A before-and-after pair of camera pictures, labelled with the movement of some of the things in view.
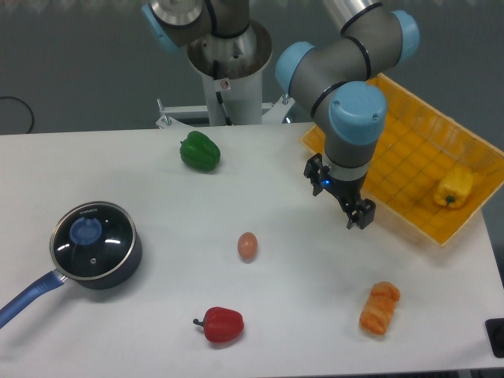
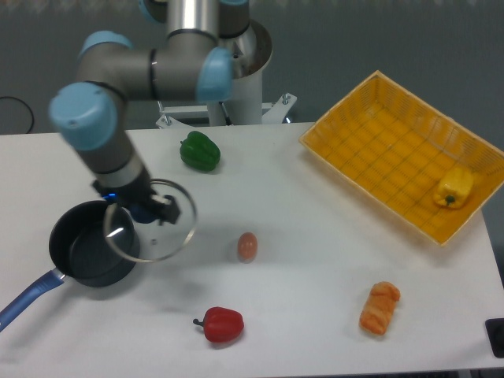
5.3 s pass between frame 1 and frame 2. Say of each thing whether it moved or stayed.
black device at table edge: stayed
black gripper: moved
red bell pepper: stayed
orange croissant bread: stayed
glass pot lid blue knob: moved
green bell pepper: stayed
